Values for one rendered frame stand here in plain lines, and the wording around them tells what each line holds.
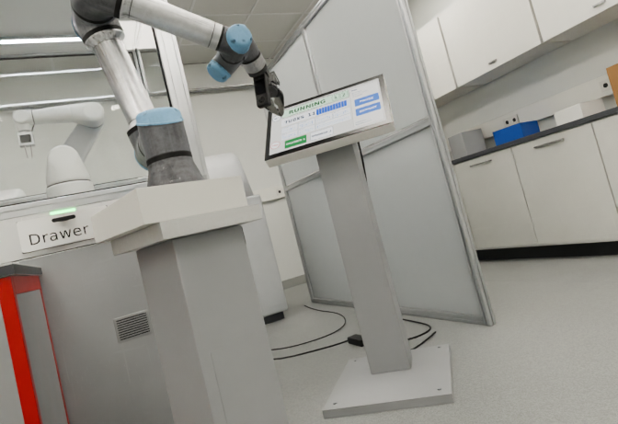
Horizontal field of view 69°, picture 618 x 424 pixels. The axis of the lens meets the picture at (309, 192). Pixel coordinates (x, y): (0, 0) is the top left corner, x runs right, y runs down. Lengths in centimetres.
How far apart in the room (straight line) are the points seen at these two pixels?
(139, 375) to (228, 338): 79
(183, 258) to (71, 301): 83
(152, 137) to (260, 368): 63
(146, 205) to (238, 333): 38
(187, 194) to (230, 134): 439
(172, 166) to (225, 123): 431
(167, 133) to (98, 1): 40
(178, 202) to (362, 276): 98
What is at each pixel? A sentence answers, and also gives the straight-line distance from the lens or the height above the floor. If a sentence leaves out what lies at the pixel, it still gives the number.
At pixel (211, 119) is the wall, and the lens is 544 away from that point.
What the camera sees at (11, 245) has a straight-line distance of 187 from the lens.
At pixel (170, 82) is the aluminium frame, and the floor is 138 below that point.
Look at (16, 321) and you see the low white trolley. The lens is 127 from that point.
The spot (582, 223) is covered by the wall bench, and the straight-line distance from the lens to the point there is 350.
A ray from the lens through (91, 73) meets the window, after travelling 202.
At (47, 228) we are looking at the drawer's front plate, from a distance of 184.
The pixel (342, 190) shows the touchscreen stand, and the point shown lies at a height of 77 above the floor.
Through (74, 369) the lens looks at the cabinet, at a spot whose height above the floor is 39.
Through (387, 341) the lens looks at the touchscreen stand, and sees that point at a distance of 188.
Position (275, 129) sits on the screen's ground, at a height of 109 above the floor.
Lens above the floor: 68
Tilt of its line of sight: 4 degrees up
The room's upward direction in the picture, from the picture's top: 14 degrees counter-clockwise
